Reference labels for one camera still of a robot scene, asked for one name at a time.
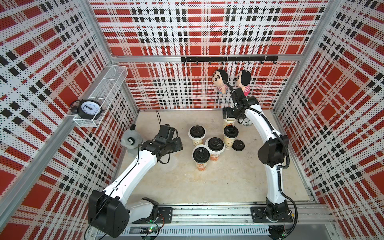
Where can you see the black cup lid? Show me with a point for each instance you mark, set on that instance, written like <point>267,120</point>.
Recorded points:
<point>197,132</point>

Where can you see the paper milk tea cup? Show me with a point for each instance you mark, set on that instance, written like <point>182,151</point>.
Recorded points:
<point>197,142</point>
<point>228,142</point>
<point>214,156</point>

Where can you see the grey plush toy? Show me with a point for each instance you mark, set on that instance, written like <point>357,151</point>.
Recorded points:
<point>132,140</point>

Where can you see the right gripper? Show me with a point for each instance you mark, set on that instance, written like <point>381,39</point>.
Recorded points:
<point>229,114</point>

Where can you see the black round alarm clock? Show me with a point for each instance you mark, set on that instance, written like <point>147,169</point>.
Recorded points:
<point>86,109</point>

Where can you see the plush doll pink striped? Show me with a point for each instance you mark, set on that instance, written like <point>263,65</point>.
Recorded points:
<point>243,80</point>

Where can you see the black hook rail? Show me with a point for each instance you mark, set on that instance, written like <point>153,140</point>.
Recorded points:
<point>260,59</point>

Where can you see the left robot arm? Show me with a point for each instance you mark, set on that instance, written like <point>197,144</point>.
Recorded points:
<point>108,209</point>

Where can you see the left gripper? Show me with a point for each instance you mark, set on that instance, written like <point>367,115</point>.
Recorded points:
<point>178,144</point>

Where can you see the plush doll blue striped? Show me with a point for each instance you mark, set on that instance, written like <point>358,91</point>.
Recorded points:
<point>220,78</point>

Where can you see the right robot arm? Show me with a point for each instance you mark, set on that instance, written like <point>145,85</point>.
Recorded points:
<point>273,154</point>

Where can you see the small white clock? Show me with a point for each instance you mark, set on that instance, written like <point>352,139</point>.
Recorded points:
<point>247,122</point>

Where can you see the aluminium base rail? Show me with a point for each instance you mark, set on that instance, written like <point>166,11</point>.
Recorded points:
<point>195,220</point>

